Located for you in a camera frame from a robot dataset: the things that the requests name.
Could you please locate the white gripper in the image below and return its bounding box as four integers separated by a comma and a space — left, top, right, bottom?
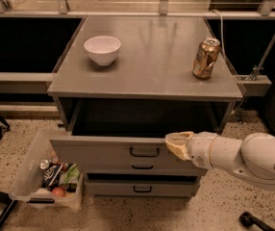
165, 131, 218, 169

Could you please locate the grey top drawer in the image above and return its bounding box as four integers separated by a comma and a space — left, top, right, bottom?
51, 98, 229, 170

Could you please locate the grey drawer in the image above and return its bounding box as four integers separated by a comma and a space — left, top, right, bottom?
86, 173, 200, 197
85, 162, 207, 176
51, 98, 229, 170

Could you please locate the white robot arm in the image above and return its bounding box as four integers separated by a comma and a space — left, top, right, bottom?
164, 132, 275, 191

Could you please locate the grey bottom drawer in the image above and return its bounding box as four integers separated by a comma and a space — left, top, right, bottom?
86, 173, 200, 197

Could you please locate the grey drawer cabinet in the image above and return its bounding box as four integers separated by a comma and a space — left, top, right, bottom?
46, 15, 243, 199

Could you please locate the grey middle drawer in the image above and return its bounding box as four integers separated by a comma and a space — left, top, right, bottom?
85, 162, 207, 176

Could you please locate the crushed gold soda can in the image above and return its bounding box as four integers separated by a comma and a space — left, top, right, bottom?
192, 38, 220, 80

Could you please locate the grey metal rod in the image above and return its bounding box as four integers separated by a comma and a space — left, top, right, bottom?
246, 33, 275, 81

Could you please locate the black chair caster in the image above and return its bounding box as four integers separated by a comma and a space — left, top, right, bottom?
238, 212, 275, 231

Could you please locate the green snack bag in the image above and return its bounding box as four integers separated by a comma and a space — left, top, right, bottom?
59, 164, 80, 193

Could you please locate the white ceramic bowl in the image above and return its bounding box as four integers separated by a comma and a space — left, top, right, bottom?
84, 36, 121, 65

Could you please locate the red apple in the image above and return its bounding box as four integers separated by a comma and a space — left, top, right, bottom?
52, 187, 66, 197

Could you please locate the dark blue snack bag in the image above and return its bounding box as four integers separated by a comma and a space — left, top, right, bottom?
42, 165, 62, 188

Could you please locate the small silver can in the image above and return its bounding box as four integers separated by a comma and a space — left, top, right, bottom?
39, 160, 50, 170

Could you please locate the clear plastic storage bin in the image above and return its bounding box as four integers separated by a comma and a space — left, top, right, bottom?
9, 129, 84, 210

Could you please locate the white cable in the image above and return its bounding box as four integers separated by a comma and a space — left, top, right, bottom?
210, 9, 226, 62

